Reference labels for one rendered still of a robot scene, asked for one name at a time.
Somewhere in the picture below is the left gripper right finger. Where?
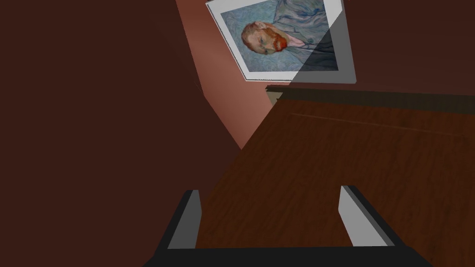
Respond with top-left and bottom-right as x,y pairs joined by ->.
338,185 -> 406,247

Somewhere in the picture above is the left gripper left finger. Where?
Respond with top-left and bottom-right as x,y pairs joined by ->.
158,189 -> 203,250

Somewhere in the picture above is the framed portrait painting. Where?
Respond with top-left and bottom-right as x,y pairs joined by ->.
205,0 -> 357,84

